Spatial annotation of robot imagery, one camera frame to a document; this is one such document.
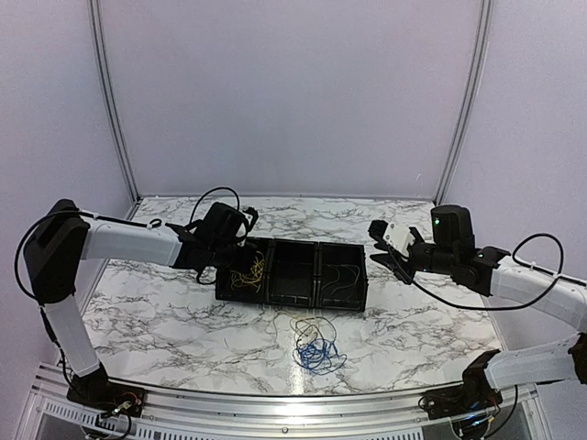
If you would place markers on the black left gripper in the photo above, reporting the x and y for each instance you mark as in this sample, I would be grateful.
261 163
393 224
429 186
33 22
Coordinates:
249 253

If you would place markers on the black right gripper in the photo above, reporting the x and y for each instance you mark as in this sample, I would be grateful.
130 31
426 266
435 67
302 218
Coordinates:
393 261

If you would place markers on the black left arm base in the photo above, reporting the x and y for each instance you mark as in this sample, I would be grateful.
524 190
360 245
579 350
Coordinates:
98 391

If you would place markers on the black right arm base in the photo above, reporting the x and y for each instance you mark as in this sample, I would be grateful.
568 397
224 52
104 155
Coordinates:
472 395

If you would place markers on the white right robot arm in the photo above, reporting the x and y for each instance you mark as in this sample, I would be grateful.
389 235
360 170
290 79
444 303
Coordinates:
493 272

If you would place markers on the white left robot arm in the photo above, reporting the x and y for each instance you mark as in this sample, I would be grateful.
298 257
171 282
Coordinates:
49 254

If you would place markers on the black left storage bin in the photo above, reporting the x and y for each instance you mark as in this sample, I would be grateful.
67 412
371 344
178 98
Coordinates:
248 285

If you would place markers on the black storage bin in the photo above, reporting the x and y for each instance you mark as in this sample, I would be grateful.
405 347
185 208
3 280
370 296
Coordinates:
342 281
248 285

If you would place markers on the black right storage bin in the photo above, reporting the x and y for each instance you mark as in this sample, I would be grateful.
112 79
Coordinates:
342 281

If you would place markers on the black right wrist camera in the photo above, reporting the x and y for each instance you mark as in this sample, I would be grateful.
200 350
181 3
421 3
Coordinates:
452 224

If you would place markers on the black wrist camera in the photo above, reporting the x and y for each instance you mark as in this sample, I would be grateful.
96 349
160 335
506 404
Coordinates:
452 224
399 238

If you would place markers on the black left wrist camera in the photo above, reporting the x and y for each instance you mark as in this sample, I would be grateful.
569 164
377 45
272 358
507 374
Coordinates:
399 238

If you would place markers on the aluminium right corner post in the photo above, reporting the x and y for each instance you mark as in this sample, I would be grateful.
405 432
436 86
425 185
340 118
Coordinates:
472 87

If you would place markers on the aluminium corner post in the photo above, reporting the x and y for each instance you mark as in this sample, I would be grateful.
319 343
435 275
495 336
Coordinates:
107 88
472 87

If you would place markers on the aluminium front table rail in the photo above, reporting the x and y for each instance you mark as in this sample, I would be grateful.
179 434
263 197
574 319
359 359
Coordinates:
167 413

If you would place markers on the aluminium left corner post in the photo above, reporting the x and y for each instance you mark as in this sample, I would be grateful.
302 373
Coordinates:
107 88

